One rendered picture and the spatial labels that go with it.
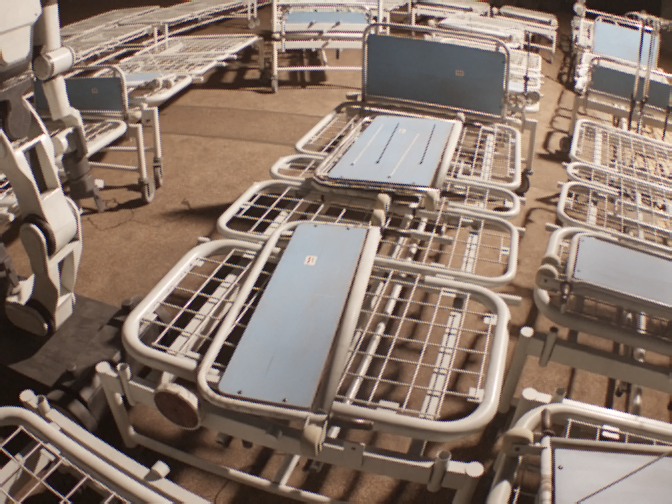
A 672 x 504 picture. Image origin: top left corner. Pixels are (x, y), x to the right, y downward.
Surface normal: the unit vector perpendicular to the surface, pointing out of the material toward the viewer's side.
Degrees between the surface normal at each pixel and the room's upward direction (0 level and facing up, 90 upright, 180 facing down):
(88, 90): 90
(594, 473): 5
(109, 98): 90
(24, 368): 0
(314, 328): 1
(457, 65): 90
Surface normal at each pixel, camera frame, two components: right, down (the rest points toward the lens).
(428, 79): -0.33, 0.49
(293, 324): -0.02, -0.86
